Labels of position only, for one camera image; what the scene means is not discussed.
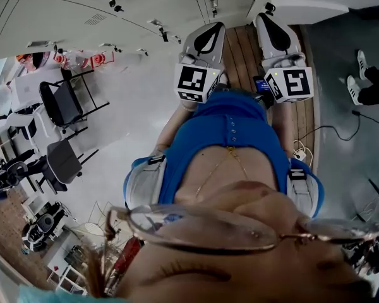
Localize thin gold necklace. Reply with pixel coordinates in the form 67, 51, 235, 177
194, 145, 250, 198

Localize white power adapter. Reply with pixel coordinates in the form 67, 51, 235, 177
291, 140, 313, 161

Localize person's left forearm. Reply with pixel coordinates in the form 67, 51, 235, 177
153, 101, 198, 157

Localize thin-rimmed glasses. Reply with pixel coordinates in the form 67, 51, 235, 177
105, 203, 379, 256

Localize black folding chair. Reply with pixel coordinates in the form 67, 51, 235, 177
39, 69, 111, 129
34, 138, 100, 196

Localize grey harness shoulder strap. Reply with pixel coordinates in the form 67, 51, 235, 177
125, 155, 167, 210
287, 167, 318, 218

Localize black floor cable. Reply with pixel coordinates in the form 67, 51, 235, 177
298, 109, 379, 142

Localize black phone with blue screen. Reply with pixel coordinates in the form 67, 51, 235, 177
252, 75, 275, 107

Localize white locker door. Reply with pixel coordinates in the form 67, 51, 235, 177
249, 0, 350, 26

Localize person's face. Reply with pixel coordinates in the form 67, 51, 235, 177
113, 180, 377, 303

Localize silver laptop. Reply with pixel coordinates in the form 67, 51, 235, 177
11, 75, 45, 113

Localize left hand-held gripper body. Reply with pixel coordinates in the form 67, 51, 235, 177
173, 21, 230, 104

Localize person's blue shirt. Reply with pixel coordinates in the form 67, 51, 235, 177
123, 88, 325, 219

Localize grey locker bank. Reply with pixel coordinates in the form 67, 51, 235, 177
0, 0, 255, 60

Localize red cylinder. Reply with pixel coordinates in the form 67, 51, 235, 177
112, 236, 141, 284

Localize wooden slat platform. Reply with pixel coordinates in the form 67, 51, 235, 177
223, 23, 317, 162

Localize black and white office chair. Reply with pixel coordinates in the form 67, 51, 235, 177
22, 201, 66, 253

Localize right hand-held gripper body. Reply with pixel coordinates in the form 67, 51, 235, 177
255, 12, 314, 104

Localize person's right forearm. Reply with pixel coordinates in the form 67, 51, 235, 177
271, 102, 296, 158

